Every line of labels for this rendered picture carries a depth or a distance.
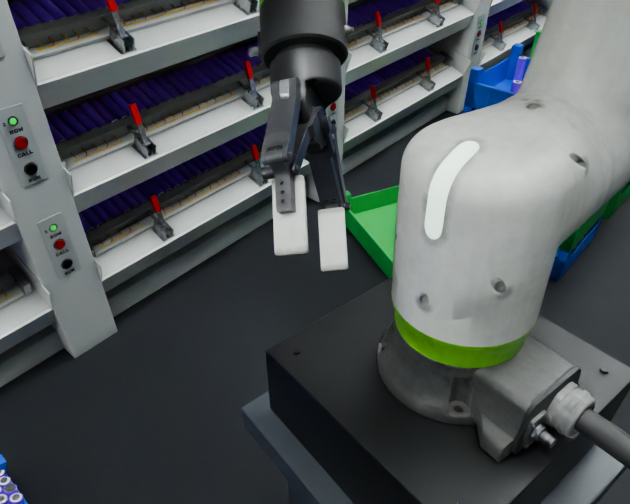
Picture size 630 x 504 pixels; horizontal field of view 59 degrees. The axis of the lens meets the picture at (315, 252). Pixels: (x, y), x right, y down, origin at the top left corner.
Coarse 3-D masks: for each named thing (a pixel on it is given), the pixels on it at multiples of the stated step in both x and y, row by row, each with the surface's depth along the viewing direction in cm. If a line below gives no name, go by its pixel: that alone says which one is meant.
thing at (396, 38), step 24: (360, 0) 148; (384, 0) 152; (408, 0) 156; (432, 0) 158; (456, 0) 165; (480, 0) 162; (360, 24) 141; (384, 24) 145; (408, 24) 150; (432, 24) 155; (456, 24) 160; (360, 48) 138; (384, 48) 140; (408, 48) 147; (360, 72) 136
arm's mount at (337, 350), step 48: (384, 288) 65; (336, 336) 59; (288, 384) 56; (336, 384) 54; (384, 384) 54; (624, 384) 53; (336, 432) 52; (384, 432) 49; (432, 432) 49; (336, 480) 57; (384, 480) 48; (432, 480) 45; (480, 480) 45; (528, 480) 45
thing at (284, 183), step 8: (272, 152) 47; (280, 152) 47; (280, 160) 47; (272, 168) 48; (280, 168) 48; (288, 168) 48; (280, 176) 48; (288, 176) 48; (280, 184) 48; (288, 184) 48; (280, 192) 48; (288, 192) 48; (280, 200) 48; (288, 200) 48; (280, 208) 48; (288, 208) 48
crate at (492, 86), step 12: (516, 48) 122; (504, 60) 122; (516, 60) 123; (528, 60) 123; (480, 72) 112; (492, 72) 120; (504, 72) 125; (468, 84) 114; (480, 84) 112; (492, 84) 123; (504, 84) 125; (468, 96) 115; (480, 96) 114; (492, 96) 112; (504, 96) 110; (480, 108) 115
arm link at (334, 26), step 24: (264, 0) 57; (288, 0) 55; (312, 0) 55; (336, 0) 57; (264, 24) 57; (288, 24) 55; (312, 24) 54; (336, 24) 56; (264, 48) 57; (288, 48) 56; (336, 48) 57
